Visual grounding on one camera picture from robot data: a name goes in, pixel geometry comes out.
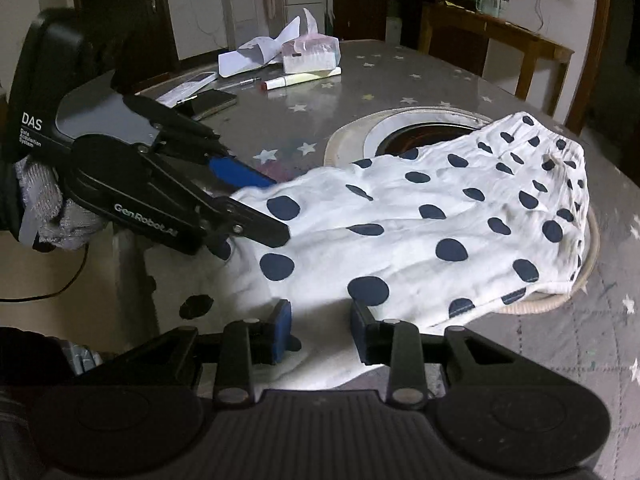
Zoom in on person's left hand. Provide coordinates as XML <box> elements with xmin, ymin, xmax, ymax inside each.
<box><xmin>12</xmin><ymin>157</ymin><xmax>108</xmax><ymax>252</ymax></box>

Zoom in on white water dispenser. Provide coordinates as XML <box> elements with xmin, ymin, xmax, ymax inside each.
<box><xmin>220</xmin><ymin>0</ymin><xmax>273</xmax><ymax>52</ymax></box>

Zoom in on black phone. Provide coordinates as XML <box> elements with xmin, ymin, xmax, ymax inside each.
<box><xmin>176</xmin><ymin>89</ymin><xmax>238</xmax><ymax>121</ymax></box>

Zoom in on wooden side table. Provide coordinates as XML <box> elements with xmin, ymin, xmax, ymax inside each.
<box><xmin>419</xmin><ymin>1</ymin><xmax>575</xmax><ymax>106</ymax></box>

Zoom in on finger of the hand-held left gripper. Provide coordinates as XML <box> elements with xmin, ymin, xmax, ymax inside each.
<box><xmin>200</xmin><ymin>195</ymin><xmax>292</xmax><ymax>261</ymax></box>
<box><xmin>122</xmin><ymin>95</ymin><xmax>278</xmax><ymax>191</ymax></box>

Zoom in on white navy polka dot pants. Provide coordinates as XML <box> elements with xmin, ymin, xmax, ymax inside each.
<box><xmin>177</xmin><ymin>111</ymin><xmax>588</xmax><ymax>391</ymax></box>

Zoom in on silver pen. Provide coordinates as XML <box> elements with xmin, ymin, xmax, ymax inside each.
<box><xmin>220</xmin><ymin>76</ymin><xmax>262</xmax><ymax>92</ymax></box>

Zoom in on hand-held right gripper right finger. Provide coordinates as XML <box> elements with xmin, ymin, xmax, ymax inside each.
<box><xmin>350</xmin><ymin>300</ymin><xmax>543</xmax><ymax>406</ymax></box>

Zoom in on white round burner cover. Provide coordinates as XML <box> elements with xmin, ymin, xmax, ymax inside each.
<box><xmin>324</xmin><ymin>106</ymin><xmax>601</xmax><ymax>317</ymax></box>

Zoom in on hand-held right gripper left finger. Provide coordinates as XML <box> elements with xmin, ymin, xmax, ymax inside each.
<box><xmin>107</xmin><ymin>299</ymin><xmax>301</xmax><ymax>406</ymax></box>

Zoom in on pink white tissue pack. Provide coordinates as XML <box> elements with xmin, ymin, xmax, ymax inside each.
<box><xmin>281</xmin><ymin>35</ymin><xmax>343</xmax><ymax>75</ymax></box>

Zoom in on white folded papers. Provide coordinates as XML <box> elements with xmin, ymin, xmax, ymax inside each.
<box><xmin>218</xmin><ymin>7</ymin><xmax>321</xmax><ymax>79</ymax></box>

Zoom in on pale yellow marker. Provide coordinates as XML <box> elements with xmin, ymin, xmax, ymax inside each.
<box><xmin>263</xmin><ymin>66</ymin><xmax>343</xmax><ymax>92</ymax></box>

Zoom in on black round hotpot burner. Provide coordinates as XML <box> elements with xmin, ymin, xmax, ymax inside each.
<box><xmin>372</xmin><ymin>121</ymin><xmax>476</xmax><ymax>158</ymax></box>

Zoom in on grey star tablecloth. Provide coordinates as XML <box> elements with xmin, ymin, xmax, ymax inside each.
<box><xmin>65</xmin><ymin>39</ymin><xmax>640</xmax><ymax>461</ymax></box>

